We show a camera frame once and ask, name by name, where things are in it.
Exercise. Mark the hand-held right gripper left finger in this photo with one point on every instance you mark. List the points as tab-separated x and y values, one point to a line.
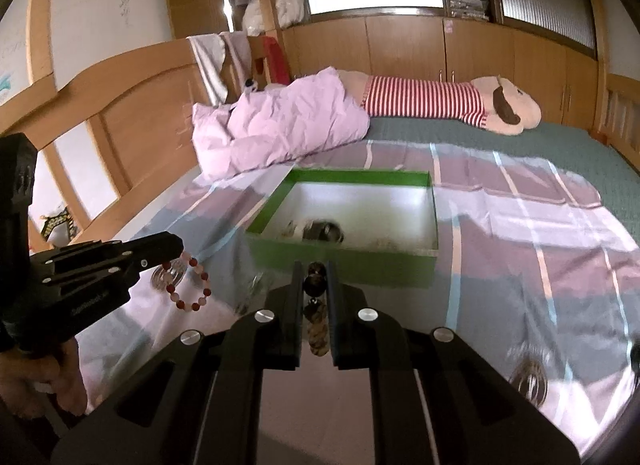
298	295

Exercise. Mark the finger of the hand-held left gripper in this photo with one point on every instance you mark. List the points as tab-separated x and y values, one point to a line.
95	276
125	250

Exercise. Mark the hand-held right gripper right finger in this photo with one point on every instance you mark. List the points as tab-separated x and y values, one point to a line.
332	295

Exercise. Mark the green cardboard box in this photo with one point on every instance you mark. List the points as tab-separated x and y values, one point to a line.
360	205

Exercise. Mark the person's left hand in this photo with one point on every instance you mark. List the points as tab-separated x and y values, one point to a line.
45	380

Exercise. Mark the black gold patterned cloth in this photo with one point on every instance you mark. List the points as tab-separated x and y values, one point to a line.
57	225

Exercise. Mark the wooden headboard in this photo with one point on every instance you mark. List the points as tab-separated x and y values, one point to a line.
140	115

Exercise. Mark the pink duvet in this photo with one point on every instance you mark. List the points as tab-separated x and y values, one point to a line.
280	120

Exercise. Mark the plaid bed sheet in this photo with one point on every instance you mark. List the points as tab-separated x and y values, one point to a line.
525	245

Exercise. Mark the silver coil bangle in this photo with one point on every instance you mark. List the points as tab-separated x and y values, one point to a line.
515	380

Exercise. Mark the white towel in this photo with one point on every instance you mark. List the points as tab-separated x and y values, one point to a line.
210	60

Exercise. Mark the small panda toy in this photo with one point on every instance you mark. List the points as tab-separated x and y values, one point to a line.
251	84

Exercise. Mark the striped shirt plush toy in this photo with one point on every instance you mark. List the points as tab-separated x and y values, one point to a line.
425	97

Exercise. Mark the pink towel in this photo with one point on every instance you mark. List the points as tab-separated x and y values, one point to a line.
237	52

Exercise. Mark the red bag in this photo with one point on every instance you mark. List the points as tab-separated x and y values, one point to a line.
277	62

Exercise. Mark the wooden cabinet row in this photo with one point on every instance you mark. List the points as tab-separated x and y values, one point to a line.
400	45

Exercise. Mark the clear plastic bag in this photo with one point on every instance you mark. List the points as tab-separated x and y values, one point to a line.
257	17

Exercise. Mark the white bedding bundle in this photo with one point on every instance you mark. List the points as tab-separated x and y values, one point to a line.
289	2

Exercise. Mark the wooden footboard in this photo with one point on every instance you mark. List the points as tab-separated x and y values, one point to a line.
622	110

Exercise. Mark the narrow frosted window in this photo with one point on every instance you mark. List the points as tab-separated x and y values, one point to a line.
545	0

